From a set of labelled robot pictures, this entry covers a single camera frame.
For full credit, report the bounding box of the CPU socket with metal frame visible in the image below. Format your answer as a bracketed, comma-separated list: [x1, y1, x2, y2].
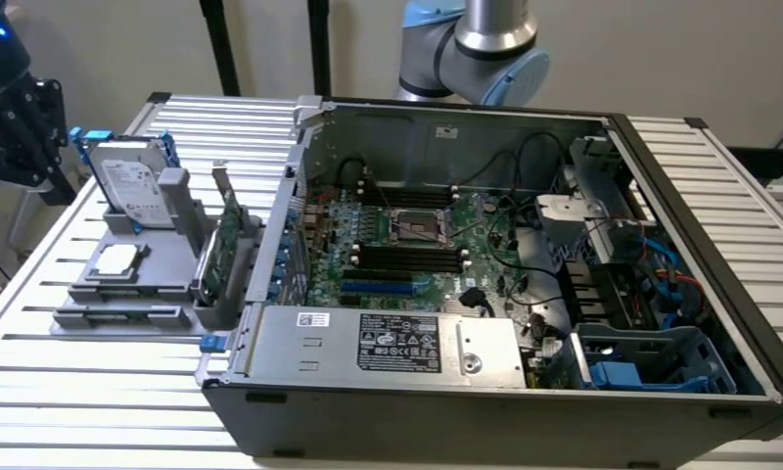
[378, 206, 450, 247]

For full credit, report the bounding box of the silver power supply unit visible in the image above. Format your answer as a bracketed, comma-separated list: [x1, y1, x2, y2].
[241, 305, 531, 391]

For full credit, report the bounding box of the black looped wire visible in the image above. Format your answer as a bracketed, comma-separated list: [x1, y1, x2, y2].
[513, 131, 570, 193]
[335, 158, 367, 191]
[461, 149, 521, 191]

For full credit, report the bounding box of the black wire with plug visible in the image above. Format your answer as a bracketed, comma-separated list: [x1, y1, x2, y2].
[458, 287, 493, 320]

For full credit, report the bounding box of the blue plastic drive cage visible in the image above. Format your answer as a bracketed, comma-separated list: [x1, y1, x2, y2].
[567, 321, 740, 395]

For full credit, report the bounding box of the red wire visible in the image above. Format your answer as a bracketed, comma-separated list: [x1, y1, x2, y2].
[664, 271, 704, 300]

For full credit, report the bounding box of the silver metal disk bay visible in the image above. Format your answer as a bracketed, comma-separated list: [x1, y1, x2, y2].
[533, 193, 660, 265]

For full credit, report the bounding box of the green motherboard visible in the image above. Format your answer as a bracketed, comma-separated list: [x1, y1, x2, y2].
[295, 188, 566, 324]

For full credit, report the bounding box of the silver CPU chip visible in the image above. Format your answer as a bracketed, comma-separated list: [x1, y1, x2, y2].
[95, 244, 150, 276]

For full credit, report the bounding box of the black RAM slot bank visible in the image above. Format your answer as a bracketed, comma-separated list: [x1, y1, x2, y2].
[349, 243, 471, 271]
[358, 181, 462, 210]

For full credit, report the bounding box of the blue expansion slot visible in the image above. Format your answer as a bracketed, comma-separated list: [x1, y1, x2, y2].
[339, 280, 414, 299]

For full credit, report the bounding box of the black expansion slot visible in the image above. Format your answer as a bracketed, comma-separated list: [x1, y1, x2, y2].
[338, 295, 413, 308]

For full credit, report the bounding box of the gray parts rack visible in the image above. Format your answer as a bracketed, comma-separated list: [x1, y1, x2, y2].
[49, 168, 267, 339]

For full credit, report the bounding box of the blue wire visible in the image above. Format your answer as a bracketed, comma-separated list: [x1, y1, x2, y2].
[631, 233, 692, 329]

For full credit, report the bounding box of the hard disk in blue carrier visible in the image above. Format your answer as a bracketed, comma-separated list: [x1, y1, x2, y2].
[70, 127, 183, 230]

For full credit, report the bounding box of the black open PC case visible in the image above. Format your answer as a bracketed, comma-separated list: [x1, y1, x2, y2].
[198, 94, 783, 460]

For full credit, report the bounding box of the green graphics card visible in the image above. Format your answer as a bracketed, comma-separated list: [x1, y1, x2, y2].
[191, 164, 253, 307]

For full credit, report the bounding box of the black stand pole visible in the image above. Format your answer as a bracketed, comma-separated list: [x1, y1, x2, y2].
[303, 0, 335, 98]
[197, 0, 243, 98]

